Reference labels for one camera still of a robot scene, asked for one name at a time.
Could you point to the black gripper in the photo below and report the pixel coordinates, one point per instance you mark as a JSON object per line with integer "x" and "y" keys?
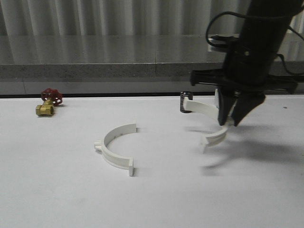
{"x": 246, "y": 68}

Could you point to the white half-ring pipe clamp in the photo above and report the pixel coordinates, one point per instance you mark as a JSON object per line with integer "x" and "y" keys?
{"x": 210, "y": 139}

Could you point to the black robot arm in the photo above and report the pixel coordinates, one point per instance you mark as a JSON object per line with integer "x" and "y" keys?
{"x": 266, "y": 19}

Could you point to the black cylindrical capacitor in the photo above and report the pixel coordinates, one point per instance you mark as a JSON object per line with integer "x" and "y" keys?
{"x": 183, "y": 96}

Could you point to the brass valve red handwheel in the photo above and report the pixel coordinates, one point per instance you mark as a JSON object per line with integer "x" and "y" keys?
{"x": 51, "y": 98}

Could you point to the grey stone counter ledge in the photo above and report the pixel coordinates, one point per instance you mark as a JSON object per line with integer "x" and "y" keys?
{"x": 93, "y": 64}

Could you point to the white circuit breaker red switch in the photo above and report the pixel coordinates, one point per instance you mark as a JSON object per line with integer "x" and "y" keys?
{"x": 216, "y": 99}

